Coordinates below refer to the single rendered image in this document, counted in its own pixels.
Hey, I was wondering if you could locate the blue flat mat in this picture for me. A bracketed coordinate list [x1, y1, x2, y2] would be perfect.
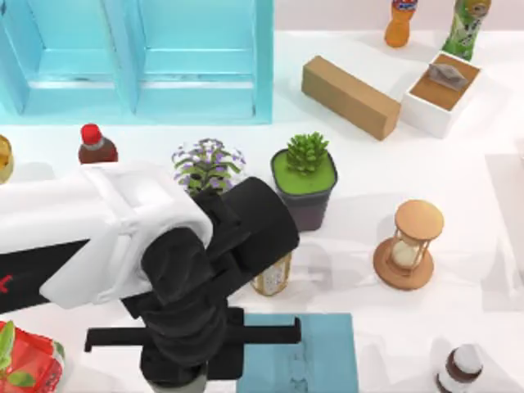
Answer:
[236, 313, 362, 393]

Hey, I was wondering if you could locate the red snack pack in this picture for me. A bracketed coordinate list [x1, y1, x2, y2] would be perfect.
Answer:
[0, 320, 67, 393]

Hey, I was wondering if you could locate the purple flower plant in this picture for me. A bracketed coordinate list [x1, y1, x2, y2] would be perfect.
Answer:
[170, 138, 250, 198]

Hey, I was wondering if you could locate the green plant in dark pot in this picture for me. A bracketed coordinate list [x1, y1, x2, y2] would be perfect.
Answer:
[269, 132, 340, 233]

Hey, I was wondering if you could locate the brown bottle with red cap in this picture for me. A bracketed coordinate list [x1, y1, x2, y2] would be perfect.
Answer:
[77, 124, 120, 166]

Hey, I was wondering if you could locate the wooden hourglass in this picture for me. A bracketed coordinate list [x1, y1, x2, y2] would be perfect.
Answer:
[373, 199, 445, 291]

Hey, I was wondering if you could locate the yellow bottle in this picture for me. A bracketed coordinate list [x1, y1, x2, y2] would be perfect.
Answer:
[0, 134, 15, 186]

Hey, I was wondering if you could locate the brown and white bottle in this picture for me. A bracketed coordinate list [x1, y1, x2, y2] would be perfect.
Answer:
[434, 343, 486, 393]

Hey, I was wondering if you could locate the light blue rack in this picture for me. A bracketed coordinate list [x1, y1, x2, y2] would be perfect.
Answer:
[0, 0, 274, 126]

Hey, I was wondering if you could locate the brown cardboard box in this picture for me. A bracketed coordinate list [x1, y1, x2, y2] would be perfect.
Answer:
[301, 55, 403, 142]

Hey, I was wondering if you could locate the white box with wooden inside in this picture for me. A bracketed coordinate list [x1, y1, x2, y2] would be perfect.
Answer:
[400, 51, 484, 140]

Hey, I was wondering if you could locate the grey folded object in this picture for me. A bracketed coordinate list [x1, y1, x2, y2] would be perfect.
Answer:
[427, 61, 470, 91]

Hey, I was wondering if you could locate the orange bottle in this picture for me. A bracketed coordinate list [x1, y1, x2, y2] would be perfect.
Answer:
[383, 0, 423, 48]

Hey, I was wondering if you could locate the green bottle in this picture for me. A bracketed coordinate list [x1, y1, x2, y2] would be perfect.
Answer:
[440, 0, 493, 63]

